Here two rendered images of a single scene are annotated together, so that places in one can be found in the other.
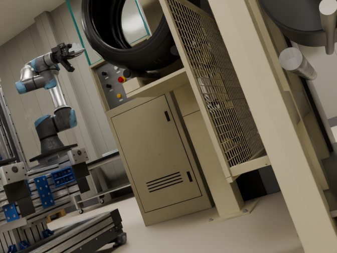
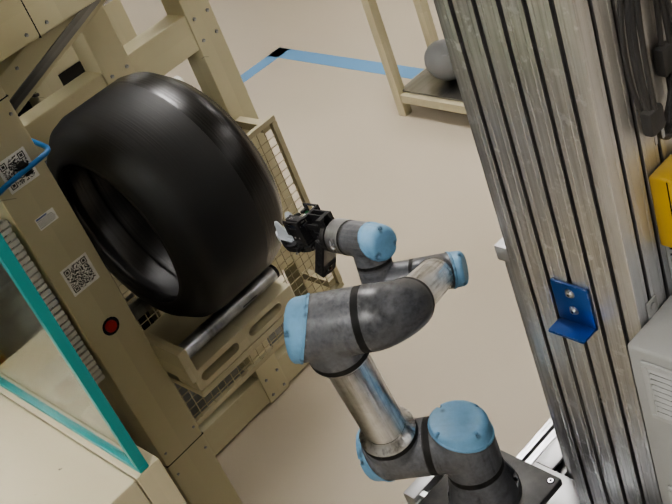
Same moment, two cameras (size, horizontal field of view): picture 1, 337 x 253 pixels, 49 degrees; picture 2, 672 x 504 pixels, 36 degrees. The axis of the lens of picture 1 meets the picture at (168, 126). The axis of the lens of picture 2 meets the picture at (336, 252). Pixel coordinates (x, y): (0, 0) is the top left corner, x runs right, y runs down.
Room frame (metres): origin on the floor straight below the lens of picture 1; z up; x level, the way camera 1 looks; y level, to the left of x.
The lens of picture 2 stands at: (3.66, 1.43, 2.35)
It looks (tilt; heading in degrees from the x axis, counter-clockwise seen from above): 33 degrees down; 212
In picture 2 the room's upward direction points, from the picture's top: 22 degrees counter-clockwise
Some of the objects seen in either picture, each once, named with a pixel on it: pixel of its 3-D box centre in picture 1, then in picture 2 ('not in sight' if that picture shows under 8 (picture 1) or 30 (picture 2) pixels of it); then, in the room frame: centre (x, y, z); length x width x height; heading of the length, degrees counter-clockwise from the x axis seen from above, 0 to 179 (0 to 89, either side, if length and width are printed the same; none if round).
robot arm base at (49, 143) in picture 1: (50, 143); (479, 478); (2.39, 0.75, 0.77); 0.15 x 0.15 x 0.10
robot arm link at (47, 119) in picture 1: (46, 126); (461, 440); (2.40, 0.74, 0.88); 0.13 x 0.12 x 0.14; 101
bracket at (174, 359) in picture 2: (177, 66); (143, 344); (2.12, -0.17, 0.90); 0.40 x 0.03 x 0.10; 66
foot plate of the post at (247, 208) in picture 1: (232, 210); not in sight; (2.20, -0.18, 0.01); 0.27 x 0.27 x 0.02; 66
